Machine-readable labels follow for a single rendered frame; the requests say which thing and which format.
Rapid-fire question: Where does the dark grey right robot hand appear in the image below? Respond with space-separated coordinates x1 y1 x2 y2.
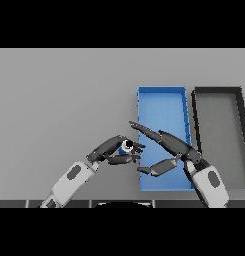
128 121 212 178

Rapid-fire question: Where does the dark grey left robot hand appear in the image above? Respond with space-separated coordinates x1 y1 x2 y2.
86 134 147 166

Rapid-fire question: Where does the blue pipe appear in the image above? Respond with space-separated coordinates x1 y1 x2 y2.
118 139 136 156

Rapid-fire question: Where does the blue bin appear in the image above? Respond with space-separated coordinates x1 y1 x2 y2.
137 86 196 192

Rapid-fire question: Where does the dark grey bin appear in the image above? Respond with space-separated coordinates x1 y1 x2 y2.
190 86 245 192

